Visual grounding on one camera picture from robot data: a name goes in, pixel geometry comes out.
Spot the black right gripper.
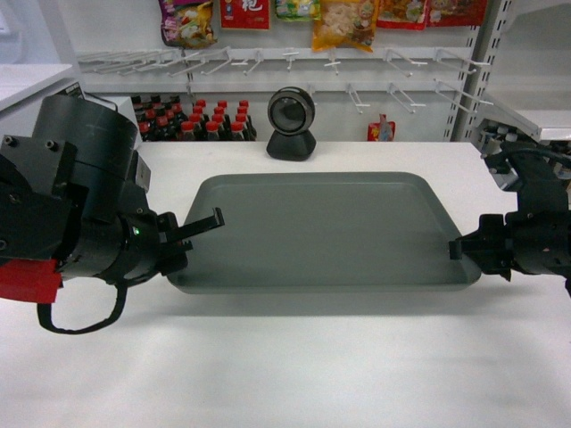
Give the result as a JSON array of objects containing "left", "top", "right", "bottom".
[{"left": 449, "top": 211, "right": 570, "bottom": 280}]

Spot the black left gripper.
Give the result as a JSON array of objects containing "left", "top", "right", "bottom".
[{"left": 57, "top": 207, "right": 225, "bottom": 285}]

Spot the grey metal tray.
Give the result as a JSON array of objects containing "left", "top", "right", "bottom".
[{"left": 170, "top": 172, "right": 481, "bottom": 294}]

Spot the white checkout table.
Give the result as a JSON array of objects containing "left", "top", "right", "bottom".
[{"left": 0, "top": 141, "right": 571, "bottom": 428}]

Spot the black barcode scanner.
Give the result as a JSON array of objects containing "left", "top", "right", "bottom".
[{"left": 266, "top": 86, "right": 316, "bottom": 161}]

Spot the purple snack bag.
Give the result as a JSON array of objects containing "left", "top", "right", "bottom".
[{"left": 159, "top": 0, "right": 217, "bottom": 50}]

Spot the red snack bag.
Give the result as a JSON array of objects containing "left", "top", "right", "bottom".
[{"left": 219, "top": 0, "right": 270, "bottom": 30}]

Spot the yellow snack bag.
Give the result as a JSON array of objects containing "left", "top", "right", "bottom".
[{"left": 311, "top": 0, "right": 382, "bottom": 53}]

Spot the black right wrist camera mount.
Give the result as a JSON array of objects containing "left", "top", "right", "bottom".
[{"left": 484, "top": 141, "right": 570, "bottom": 214}]

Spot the red cable block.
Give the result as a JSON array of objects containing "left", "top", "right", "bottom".
[{"left": 1, "top": 259, "right": 62, "bottom": 304}]

